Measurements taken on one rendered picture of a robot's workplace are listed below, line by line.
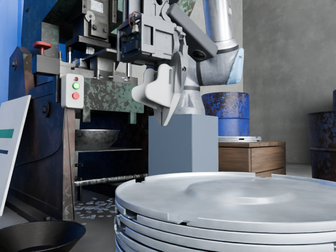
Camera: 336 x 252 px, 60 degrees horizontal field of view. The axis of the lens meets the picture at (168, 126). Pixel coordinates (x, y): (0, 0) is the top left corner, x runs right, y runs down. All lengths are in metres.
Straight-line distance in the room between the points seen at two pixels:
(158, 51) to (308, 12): 4.28
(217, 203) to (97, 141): 1.23
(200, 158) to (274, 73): 3.77
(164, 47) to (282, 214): 0.28
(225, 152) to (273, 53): 3.51
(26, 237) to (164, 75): 0.88
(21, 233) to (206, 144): 0.71
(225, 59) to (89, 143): 0.83
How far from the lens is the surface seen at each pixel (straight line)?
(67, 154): 1.27
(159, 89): 0.43
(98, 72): 1.50
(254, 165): 1.30
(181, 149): 0.93
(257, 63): 4.81
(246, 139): 1.39
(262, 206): 0.30
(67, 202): 1.30
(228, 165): 1.31
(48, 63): 1.31
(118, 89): 1.47
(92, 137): 1.49
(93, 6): 1.70
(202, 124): 0.97
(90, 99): 1.39
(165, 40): 0.45
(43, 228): 1.20
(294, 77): 4.50
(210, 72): 0.98
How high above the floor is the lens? 0.38
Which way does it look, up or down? 2 degrees up
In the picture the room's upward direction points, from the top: straight up
